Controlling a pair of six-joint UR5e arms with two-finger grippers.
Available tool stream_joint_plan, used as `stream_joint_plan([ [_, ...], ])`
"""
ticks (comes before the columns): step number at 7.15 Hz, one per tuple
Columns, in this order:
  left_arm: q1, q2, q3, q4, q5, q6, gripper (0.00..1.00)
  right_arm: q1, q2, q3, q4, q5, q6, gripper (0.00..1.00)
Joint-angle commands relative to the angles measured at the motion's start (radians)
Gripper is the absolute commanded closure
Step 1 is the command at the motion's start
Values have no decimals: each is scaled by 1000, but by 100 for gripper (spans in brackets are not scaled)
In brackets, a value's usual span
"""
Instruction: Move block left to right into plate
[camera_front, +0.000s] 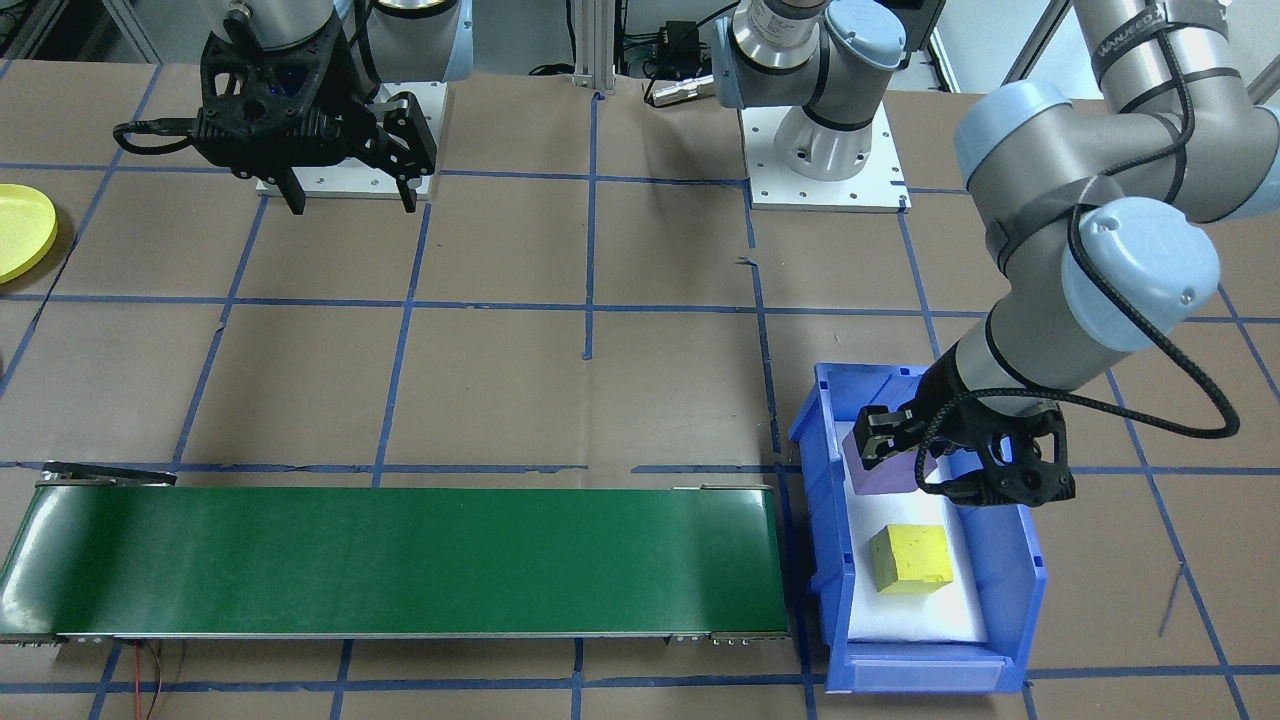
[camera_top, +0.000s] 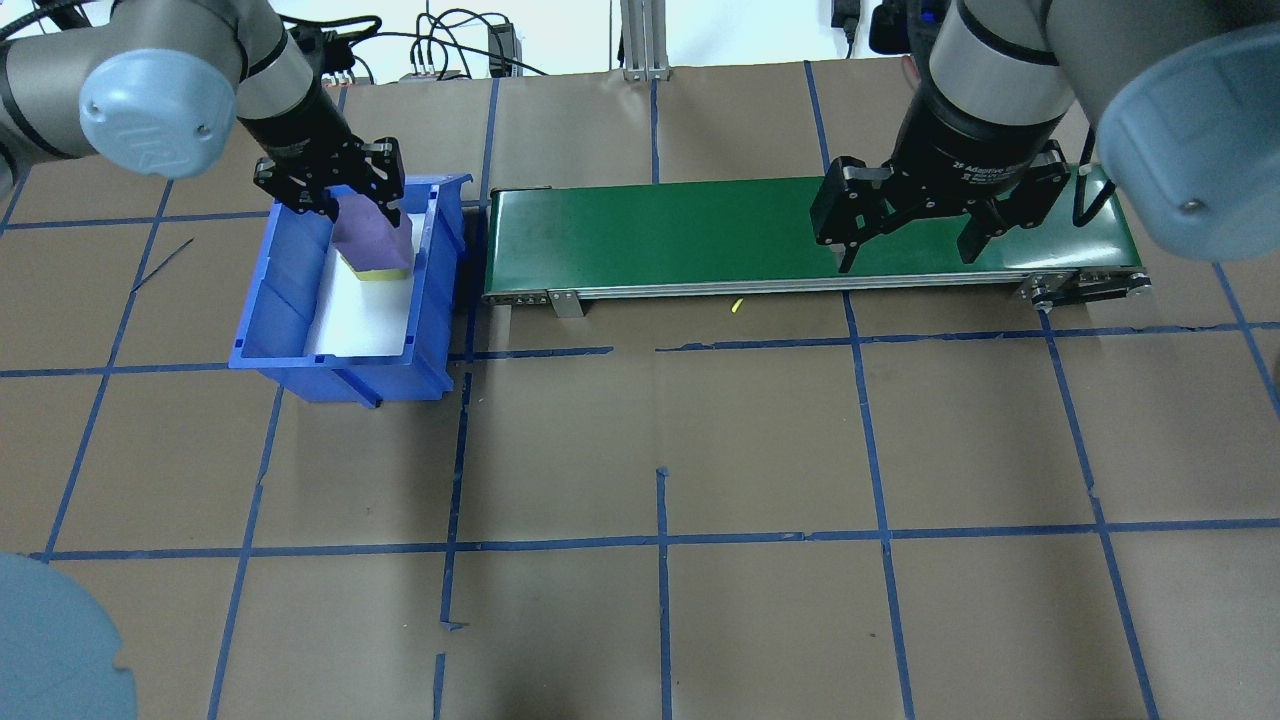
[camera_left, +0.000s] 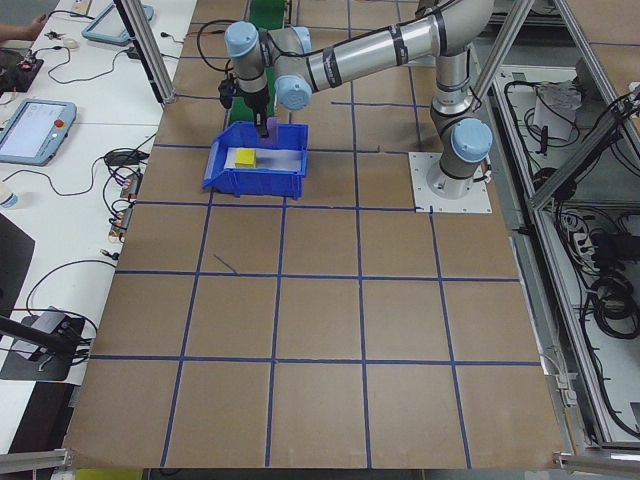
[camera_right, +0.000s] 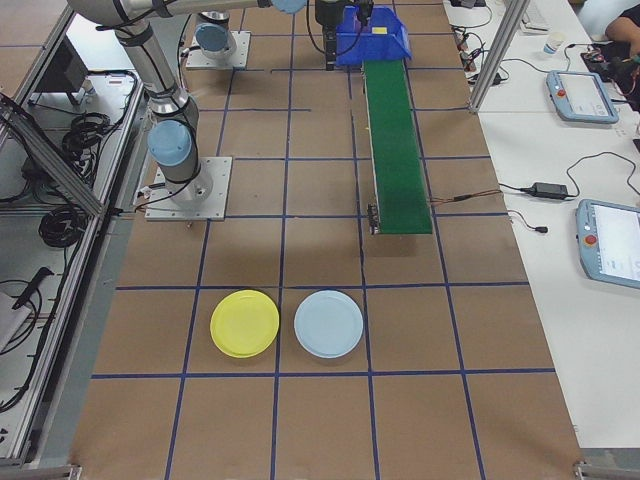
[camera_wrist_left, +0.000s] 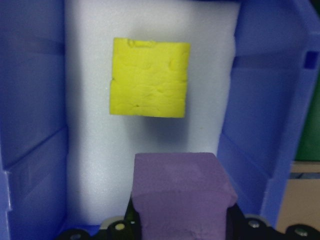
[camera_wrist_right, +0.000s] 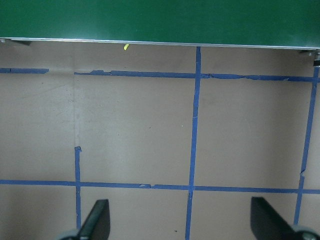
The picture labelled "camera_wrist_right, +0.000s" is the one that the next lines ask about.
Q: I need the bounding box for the green conveyor belt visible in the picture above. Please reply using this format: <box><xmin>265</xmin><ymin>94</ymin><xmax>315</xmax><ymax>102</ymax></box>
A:
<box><xmin>0</xmin><ymin>0</ymin><xmax>320</xmax><ymax>67</ymax></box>

